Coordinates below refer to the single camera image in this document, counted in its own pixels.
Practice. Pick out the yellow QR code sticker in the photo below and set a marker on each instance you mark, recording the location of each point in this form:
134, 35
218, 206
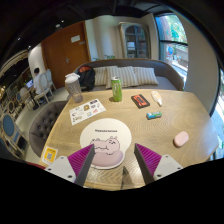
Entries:
49, 155

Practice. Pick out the white sticker sheet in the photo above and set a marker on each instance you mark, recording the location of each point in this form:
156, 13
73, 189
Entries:
86, 111

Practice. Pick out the large window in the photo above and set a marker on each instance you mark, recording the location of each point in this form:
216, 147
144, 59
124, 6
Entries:
173, 44

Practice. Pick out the striped cushion left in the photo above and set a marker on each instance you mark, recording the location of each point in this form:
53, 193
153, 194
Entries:
100, 76

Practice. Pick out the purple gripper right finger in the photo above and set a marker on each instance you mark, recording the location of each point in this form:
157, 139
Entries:
148, 161

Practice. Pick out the striped cushion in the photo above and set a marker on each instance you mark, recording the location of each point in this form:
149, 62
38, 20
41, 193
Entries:
100, 76
145, 76
125, 74

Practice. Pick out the black backpack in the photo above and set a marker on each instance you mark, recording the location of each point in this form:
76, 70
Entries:
87, 77

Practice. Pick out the blue padded chair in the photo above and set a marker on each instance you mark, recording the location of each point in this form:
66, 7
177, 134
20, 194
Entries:
10, 129

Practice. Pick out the striped cushion middle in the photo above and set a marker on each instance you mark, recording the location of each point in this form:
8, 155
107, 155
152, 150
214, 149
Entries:
125, 74

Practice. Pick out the white dining chair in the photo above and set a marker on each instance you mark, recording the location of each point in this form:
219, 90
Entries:
45, 87

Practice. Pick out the wooden door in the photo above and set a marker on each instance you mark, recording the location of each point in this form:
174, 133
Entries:
64, 51

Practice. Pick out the arched glass cabinet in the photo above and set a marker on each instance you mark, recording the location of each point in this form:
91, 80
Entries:
135, 40

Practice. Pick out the green drink can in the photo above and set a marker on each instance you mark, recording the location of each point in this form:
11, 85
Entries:
116, 89

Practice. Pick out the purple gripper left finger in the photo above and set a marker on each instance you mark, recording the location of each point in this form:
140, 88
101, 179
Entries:
80, 162

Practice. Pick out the grey curved sofa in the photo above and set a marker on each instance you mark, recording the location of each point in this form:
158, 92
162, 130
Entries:
168, 77

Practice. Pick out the seated person in white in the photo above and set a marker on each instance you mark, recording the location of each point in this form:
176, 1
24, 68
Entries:
36, 81

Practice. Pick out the striped cushion right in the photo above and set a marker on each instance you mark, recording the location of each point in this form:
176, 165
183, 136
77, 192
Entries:
145, 76

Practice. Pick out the grey tufted chair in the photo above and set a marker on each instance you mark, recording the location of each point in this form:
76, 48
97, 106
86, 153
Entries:
43, 124

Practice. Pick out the round white capybara mouse pad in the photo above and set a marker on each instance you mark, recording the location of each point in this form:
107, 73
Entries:
111, 138

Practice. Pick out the clear plastic shaker bottle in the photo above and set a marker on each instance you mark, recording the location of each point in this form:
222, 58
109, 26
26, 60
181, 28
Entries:
73, 87

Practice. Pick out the small teal pack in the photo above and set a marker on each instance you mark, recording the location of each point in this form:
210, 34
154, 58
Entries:
153, 115

